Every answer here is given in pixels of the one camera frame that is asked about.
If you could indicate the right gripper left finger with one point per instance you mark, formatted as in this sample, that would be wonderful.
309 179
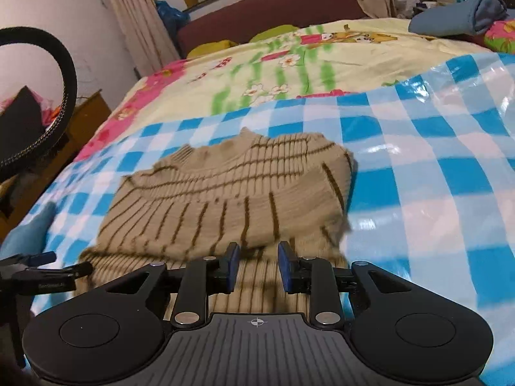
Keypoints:
201 278

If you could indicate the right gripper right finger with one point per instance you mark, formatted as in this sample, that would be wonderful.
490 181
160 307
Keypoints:
314 277

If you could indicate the beige brown-striped knit sweater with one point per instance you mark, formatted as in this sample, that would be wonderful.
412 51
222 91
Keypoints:
252 190

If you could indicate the wooden side cabinet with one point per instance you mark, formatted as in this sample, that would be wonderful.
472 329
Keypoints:
20 193

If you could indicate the blue white checkered plastic sheet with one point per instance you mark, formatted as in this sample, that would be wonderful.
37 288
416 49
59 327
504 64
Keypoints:
434 195

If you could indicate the yellow floral cartoon bedsheet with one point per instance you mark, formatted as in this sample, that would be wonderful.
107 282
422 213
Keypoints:
326 60

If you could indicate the yellow-green pillow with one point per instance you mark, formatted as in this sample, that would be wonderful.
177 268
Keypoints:
213 47

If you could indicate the blue plastic bag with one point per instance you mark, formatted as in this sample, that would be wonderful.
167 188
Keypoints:
172 18

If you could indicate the dark red headboard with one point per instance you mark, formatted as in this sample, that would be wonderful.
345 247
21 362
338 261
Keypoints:
243 20

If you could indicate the beige curtain left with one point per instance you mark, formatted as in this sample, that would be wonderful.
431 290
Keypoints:
147 39

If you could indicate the folded blue-grey cloth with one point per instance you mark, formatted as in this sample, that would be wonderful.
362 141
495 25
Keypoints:
470 17

